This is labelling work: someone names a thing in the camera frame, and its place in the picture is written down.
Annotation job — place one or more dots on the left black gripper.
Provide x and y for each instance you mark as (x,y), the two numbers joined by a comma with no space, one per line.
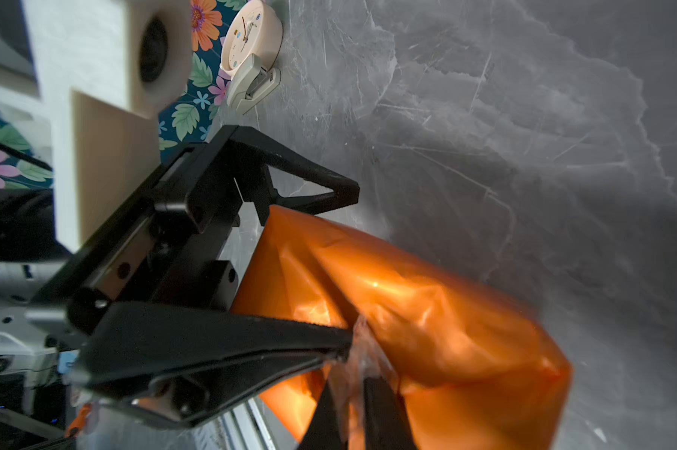
(172,367)

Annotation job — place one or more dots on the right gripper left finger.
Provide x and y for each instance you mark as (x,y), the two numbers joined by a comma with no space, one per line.
(328,429)

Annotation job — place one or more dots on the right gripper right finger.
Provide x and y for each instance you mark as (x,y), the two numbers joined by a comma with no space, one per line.
(385,422)

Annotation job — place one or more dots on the yellow wrapping paper sheet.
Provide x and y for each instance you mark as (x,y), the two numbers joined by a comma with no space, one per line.
(474,371)

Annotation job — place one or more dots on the round white analog clock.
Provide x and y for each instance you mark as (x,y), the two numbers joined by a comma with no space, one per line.
(249,54)

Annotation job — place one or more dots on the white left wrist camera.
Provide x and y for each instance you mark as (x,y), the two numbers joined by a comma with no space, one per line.
(106,70)

